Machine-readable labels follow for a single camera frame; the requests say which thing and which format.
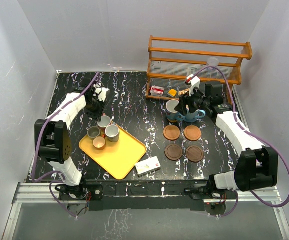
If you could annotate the grey green cup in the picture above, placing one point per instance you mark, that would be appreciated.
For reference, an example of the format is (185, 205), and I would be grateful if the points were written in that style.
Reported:
(93, 132)

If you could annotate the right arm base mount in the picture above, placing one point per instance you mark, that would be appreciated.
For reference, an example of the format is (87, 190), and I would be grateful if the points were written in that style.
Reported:
(217, 184)

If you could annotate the small orange cup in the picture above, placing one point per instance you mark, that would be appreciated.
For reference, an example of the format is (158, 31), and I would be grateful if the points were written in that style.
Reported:
(99, 143)

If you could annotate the yellow tray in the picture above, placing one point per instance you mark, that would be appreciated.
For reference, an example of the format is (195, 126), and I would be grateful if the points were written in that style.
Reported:
(117, 158)

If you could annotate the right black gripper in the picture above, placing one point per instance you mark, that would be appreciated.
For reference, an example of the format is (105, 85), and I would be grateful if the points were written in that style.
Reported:
(181, 106)

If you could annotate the brown white cup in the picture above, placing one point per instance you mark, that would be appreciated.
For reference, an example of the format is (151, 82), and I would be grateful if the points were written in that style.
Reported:
(104, 122)

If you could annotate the grey cup white inside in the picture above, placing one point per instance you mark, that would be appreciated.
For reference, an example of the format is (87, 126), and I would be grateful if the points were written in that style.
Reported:
(171, 113)

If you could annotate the orange snack packet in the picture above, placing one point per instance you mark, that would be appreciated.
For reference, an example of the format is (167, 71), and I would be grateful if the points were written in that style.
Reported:
(184, 92)

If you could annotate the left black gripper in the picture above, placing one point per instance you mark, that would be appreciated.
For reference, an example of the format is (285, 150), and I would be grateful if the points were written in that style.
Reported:
(97, 116)

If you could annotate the orange wooden shelf rack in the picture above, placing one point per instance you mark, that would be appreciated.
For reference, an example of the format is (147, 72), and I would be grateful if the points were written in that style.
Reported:
(172, 60)

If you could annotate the yellow grey sponge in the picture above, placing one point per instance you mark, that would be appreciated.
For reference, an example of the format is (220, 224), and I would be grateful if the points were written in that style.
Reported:
(172, 93)

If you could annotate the red white box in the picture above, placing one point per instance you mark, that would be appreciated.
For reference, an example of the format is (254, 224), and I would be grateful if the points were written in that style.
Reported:
(156, 91)

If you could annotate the dark wooden coaster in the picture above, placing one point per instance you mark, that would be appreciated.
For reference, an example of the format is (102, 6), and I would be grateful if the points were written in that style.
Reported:
(173, 152)
(194, 153)

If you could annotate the blue mug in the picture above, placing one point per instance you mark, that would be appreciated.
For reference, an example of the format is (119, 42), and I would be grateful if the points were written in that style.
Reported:
(193, 117)

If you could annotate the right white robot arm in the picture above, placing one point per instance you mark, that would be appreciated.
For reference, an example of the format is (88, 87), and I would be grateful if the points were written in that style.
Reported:
(257, 166)

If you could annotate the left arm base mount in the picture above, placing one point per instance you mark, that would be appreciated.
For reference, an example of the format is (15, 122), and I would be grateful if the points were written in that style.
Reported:
(81, 192)

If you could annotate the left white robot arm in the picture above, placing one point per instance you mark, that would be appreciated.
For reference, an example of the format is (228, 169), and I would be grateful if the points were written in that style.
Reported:
(52, 139)

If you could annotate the clear plastic cup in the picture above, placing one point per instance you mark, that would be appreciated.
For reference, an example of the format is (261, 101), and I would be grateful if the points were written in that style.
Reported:
(213, 61)

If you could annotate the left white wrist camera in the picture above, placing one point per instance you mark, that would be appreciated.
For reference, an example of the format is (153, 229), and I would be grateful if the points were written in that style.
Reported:
(100, 92)

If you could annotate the light wooden coaster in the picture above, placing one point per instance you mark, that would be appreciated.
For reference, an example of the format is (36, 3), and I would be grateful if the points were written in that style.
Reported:
(192, 133)
(171, 132)

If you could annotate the white yellow box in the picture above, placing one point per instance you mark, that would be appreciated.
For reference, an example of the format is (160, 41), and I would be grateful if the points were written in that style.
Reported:
(146, 166)

